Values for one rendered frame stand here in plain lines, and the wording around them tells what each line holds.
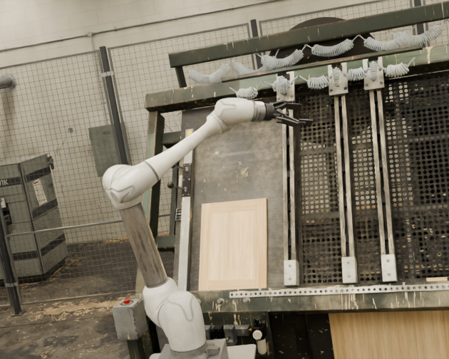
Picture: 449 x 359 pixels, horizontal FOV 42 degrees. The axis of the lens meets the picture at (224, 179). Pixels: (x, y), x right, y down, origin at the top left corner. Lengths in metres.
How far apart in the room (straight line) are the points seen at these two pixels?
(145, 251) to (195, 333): 0.41
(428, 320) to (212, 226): 1.21
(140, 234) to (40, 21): 6.45
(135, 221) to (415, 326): 1.52
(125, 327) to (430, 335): 1.52
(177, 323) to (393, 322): 1.21
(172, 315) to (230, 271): 0.74
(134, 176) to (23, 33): 6.64
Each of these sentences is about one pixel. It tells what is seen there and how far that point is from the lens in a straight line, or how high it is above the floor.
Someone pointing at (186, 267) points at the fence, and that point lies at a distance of 3.19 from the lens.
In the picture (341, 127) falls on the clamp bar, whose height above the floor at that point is 1.61.
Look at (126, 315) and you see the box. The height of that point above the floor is 0.89.
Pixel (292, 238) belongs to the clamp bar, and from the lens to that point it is 3.00.
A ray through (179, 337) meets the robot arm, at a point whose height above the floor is 0.96.
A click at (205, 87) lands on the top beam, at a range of 3.47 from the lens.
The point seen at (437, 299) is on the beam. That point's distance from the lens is 2.87.
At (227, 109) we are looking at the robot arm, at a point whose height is 1.83.
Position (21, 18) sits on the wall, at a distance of 8.85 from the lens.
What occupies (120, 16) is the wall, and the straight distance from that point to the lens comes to 8.34.
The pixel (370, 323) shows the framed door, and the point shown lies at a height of 0.62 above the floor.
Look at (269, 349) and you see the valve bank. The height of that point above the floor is 0.60.
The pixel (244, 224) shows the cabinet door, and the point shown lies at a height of 1.19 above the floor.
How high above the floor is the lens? 1.93
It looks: 9 degrees down
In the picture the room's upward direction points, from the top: 9 degrees counter-clockwise
